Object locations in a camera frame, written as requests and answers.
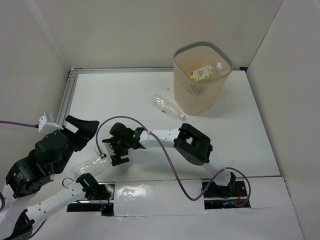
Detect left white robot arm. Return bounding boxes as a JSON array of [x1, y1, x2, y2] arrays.
[[0, 115, 100, 240]]

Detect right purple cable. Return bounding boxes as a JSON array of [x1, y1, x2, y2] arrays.
[[95, 115, 252, 208]]

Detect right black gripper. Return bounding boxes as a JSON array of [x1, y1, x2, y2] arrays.
[[106, 137, 130, 167]]

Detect square bottle orange label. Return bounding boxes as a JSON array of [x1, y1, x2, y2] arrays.
[[187, 62, 224, 82]]

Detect clear bottle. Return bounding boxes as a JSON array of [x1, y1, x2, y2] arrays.
[[151, 94, 186, 120], [70, 156, 111, 180]]

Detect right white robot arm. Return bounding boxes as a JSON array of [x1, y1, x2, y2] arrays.
[[102, 122, 224, 175]]

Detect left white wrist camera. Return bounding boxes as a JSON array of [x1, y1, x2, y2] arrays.
[[38, 111, 63, 135]]

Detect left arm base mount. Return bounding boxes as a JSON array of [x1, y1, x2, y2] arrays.
[[66, 182, 115, 217]]

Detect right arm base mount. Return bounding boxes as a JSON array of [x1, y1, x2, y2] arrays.
[[203, 180, 248, 210]]

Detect beige plastic waste bin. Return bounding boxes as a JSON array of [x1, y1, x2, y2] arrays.
[[173, 41, 234, 116]]

